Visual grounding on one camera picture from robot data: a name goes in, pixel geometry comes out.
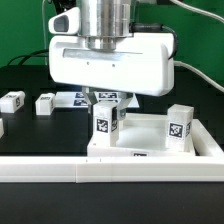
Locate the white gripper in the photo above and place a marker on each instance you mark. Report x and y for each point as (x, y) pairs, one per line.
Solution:
(140, 64)

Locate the white square tabletop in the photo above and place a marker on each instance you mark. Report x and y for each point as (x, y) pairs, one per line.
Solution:
(140, 135)

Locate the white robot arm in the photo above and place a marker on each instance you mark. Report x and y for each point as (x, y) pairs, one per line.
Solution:
(97, 45)

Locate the white marker sheet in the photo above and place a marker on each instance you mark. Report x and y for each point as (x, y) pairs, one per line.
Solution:
(76, 99)

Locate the white U-shaped obstacle fence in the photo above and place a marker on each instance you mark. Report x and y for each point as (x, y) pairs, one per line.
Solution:
(207, 166)

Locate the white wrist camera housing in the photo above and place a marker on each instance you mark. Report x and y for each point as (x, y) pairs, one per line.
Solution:
(66, 23)

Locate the black camera stand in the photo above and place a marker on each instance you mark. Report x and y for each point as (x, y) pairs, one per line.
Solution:
(63, 5)

